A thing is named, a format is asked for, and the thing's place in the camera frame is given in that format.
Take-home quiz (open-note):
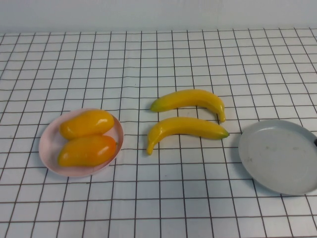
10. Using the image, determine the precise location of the yellow mango with orange end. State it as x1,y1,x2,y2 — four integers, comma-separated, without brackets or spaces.
57,135,117,167

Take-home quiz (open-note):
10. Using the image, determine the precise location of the white black-grid tablecloth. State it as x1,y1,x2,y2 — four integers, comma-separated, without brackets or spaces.
0,26,317,238

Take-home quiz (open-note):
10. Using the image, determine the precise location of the pink round plate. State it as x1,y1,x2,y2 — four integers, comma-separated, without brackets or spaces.
38,108,124,178

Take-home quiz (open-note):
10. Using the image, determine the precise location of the grey round plate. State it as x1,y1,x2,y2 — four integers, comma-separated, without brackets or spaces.
238,119,317,196

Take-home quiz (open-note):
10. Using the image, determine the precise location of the yellow banana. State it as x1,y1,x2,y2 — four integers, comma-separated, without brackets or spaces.
150,89,226,123
146,117,230,156

